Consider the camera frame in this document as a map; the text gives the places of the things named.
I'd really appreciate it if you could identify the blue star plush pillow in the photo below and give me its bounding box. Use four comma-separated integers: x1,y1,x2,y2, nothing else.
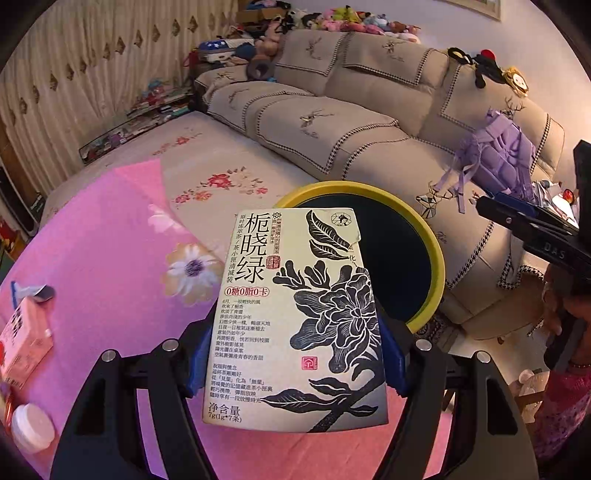
196,39,241,55

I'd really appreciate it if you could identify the white printed wrapper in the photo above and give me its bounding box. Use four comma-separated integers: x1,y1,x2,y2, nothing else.
531,181,578,222

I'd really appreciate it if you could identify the red white milk carton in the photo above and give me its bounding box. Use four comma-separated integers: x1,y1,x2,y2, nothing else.
0,300,54,384

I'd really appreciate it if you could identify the white plastic jar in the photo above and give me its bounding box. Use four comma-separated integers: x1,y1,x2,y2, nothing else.
10,404,55,453

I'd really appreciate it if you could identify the yellow white round plush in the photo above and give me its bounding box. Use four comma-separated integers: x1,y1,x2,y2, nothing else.
501,67,529,97

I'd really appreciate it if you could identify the purple backpack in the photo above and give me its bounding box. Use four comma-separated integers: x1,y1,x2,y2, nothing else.
443,108,539,215

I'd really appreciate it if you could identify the beige black floral tea box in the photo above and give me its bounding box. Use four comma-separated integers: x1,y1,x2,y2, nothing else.
202,208,389,435

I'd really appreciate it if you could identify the beige sofa with deer covers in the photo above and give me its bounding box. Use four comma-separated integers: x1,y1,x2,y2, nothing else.
191,30,566,342

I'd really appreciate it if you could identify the row of plush toys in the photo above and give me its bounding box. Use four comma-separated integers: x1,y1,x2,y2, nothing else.
245,0,423,44

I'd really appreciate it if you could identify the blue foil packet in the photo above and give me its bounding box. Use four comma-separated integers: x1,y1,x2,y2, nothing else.
10,281,56,303

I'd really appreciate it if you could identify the pink floral tablecloth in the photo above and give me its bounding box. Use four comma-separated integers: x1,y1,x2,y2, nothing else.
0,159,455,480

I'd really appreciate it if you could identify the low glass shelf with books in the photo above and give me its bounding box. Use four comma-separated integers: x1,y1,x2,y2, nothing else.
78,92,197,164

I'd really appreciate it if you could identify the person's right forearm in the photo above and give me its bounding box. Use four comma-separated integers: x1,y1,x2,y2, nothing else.
522,360,591,444

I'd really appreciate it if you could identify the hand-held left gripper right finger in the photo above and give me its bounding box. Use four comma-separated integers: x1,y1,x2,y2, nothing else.
376,300,541,480

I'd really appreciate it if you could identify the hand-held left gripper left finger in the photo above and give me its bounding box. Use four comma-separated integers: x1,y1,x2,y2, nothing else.
59,314,218,480

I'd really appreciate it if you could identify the grey round cushion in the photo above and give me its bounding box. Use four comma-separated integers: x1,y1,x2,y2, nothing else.
247,60,275,81

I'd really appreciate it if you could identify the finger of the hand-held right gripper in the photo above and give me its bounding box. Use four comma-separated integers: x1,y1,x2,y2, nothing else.
475,194,579,241
574,141,591,222

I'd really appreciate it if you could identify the yellow rimmed black trash bin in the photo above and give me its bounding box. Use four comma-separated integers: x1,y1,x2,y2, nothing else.
272,181,446,334

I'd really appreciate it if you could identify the person's right hand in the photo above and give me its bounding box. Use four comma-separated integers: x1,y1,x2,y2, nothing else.
540,268,571,337

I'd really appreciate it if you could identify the black red plush toy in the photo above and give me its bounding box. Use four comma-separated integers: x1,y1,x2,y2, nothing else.
445,46,502,88

